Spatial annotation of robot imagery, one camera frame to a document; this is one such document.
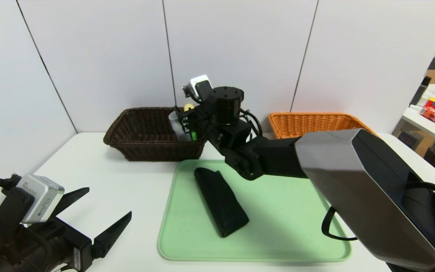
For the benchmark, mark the red and yellow box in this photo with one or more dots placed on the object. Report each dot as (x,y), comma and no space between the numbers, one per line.
(434,103)

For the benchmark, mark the dark brown wicker basket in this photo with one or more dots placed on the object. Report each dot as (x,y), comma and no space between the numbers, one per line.
(145,151)

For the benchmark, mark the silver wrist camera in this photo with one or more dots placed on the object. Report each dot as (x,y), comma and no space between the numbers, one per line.
(40,196)
(198,82)

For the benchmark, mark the light green plastic tray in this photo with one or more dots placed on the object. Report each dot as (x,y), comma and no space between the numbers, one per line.
(202,241)

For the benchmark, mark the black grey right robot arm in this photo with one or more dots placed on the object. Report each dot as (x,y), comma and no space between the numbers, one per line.
(353,170)

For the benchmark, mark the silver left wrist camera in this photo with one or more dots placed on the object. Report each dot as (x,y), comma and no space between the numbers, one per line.
(40,196)

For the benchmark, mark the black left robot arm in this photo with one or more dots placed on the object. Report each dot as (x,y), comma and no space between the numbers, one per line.
(2,262)

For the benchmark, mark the black upright panel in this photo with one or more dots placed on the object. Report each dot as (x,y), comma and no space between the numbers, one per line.
(419,93)

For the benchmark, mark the white bottle with clear cap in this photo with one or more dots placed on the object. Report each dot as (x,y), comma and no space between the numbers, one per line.
(175,126)

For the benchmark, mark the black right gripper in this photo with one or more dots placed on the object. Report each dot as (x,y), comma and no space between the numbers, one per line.
(184,120)

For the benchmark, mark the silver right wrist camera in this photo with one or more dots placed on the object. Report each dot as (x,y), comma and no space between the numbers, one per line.
(198,82)

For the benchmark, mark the white side table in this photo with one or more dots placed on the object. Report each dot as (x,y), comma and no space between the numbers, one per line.
(429,129)

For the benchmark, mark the orange wicker basket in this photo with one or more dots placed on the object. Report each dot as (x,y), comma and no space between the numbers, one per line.
(315,124)

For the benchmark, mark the red snack package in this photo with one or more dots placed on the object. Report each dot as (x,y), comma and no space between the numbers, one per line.
(432,116)

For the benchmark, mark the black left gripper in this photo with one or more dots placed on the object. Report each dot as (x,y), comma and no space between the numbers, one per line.
(79,255)

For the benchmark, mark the black glasses case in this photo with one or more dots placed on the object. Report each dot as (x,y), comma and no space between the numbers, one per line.
(221,204)

